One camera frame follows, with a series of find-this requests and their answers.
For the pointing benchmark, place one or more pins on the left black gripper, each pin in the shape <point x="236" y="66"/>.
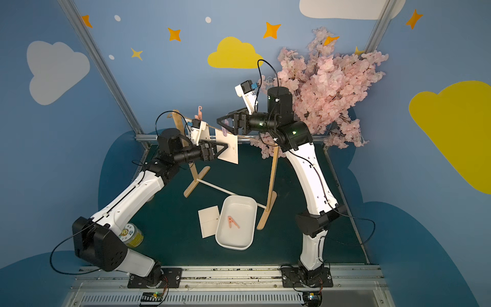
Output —
<point x="208" y="151"/>

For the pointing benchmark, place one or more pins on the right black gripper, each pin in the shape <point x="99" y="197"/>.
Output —
<point x="241" y="121"/>

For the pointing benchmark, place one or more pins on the white postcard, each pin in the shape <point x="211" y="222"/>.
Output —
<point x="204" y="133"/>
<point x="231" y="154"/>
<point x="208" y="221"/>

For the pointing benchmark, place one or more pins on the pink clothespin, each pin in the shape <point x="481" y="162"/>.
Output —
<point x="199" y="115"/>

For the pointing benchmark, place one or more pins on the salmon clothespin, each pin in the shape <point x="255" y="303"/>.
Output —
<point x="232" y="223"/>

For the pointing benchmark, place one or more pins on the purple clothespin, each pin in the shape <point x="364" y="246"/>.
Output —
<point x="224" y="127"/>

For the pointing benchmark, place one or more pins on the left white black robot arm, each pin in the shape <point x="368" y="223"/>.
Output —
<point x="96" y="239"/>

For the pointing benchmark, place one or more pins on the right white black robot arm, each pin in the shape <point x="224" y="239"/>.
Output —
<point x="295" y="140"/>

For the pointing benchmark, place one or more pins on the white plastic tray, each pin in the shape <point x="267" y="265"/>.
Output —
<point x="237" y="223"/>

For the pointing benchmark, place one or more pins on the pink cherry blossom tree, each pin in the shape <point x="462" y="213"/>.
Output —
<point x="326" y="85"/>

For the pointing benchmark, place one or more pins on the left small circuit board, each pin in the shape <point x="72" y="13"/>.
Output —
<point x="151" y="299"/>

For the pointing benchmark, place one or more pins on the small circuit board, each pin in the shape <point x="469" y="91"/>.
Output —
<point x="151" y="299"/>
<point x="312" y="299"/>

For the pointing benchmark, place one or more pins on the right small circuit board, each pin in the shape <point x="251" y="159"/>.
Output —
<point x="312" y="299"/>

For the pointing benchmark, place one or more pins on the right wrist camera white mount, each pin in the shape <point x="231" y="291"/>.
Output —
<point x="248" y="91"/>

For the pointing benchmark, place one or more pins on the wooden drying rack frame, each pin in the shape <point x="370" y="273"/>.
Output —
<point x="198" y="177"/>

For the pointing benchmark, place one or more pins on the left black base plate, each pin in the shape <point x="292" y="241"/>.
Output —
<point x="169" y="277"/>

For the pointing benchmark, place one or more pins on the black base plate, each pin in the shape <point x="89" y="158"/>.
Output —
<point x="297" y="277"/>
<point x="169" y="277"/>

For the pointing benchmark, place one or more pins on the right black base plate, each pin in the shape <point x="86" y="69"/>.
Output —
<point x="297" y="277"/>

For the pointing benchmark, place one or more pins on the right aluminium corner post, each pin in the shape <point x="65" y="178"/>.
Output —
<point x="380" y="26"/>

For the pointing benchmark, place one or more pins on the aluminium corner post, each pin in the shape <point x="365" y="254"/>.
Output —
<point x="380" y="26"/>
<point x="82" y="30"/>

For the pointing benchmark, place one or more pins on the aluminium mounting rail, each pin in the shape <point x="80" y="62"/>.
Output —
<point x="354" y="285"/>

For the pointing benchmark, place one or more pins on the left aluminium corner post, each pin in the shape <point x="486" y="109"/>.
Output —
<point x="82" y="30"/>

